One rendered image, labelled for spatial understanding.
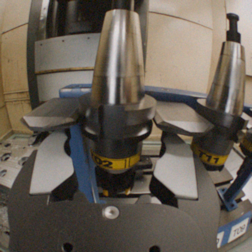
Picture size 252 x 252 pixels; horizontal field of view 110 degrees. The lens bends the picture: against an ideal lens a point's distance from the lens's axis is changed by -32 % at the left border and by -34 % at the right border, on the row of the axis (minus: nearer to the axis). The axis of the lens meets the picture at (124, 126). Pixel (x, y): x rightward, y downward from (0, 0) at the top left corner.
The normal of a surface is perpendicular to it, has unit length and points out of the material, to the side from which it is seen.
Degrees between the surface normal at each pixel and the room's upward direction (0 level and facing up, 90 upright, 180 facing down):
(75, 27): 90
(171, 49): 90
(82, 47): 90
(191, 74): 90
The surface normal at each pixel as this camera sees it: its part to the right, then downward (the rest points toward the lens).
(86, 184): 0.03, 0.44
